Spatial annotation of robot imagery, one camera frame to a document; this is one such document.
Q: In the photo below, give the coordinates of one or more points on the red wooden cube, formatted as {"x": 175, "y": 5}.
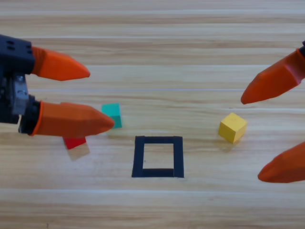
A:
{"x": 74, "y": 142}

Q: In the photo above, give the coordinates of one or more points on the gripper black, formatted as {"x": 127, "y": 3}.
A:
{"x": 9, "y": 100}

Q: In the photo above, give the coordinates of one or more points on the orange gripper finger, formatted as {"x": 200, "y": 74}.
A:
{"x": 286, "y": 167}
{"x": 271, "y": 83}

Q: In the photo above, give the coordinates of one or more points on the yellow wooden cube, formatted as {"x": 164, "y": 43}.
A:
{"x": 232, "y": 126}

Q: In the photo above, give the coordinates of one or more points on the green wooden cube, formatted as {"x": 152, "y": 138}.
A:
{"x": 112, "y": 109}

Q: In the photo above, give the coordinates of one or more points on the black tape rectangle outline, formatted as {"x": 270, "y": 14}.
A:
{"x": 139, "y": 155}

